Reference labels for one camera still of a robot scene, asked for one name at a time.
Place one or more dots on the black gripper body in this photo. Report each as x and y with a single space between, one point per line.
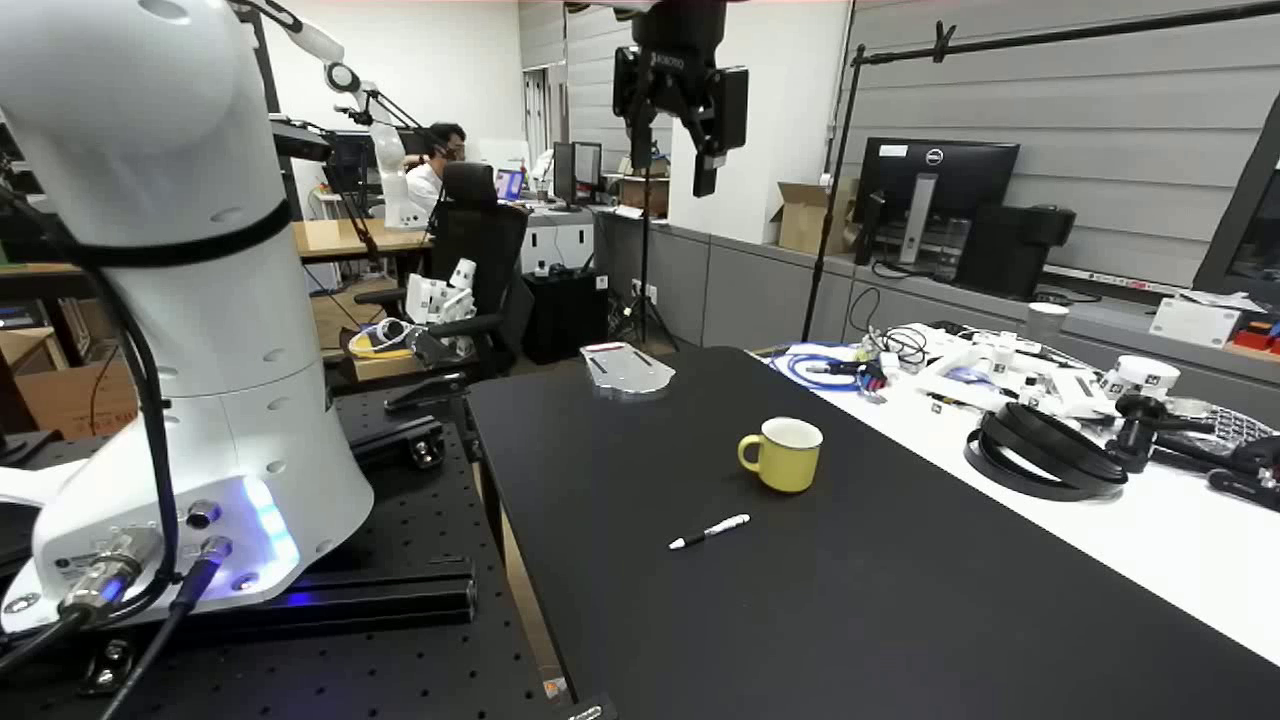
672 71

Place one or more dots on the black and white pen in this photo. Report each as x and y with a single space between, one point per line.
712 528

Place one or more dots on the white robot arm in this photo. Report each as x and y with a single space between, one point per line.
149 135

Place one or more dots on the cardboard box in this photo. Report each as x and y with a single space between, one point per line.
801 216

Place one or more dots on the seated person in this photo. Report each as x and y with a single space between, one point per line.
427 173

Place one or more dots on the black tripod stand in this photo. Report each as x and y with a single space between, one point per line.
643 316

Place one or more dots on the black computer monitor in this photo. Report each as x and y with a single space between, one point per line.
918 197

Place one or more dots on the clear plastic tray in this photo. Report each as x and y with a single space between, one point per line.
624 369

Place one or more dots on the black office chair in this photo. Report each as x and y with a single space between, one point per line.
467 320

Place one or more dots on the yellow mug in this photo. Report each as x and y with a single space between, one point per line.
782 454

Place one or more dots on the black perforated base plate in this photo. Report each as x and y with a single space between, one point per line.
404 623

